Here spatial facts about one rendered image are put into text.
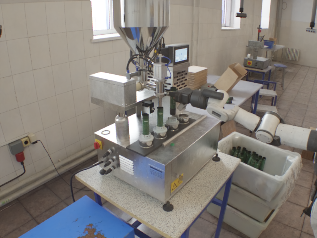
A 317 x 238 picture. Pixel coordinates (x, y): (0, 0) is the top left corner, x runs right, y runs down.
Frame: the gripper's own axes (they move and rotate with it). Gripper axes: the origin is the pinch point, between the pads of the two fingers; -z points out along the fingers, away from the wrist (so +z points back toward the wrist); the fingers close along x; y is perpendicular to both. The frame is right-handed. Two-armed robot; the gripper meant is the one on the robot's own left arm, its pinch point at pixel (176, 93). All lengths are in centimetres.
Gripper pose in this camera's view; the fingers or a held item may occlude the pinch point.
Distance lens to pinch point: 122.3
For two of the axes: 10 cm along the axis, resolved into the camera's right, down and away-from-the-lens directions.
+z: 7.9, 2.5, -5.6
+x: -6.1, 3.3, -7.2
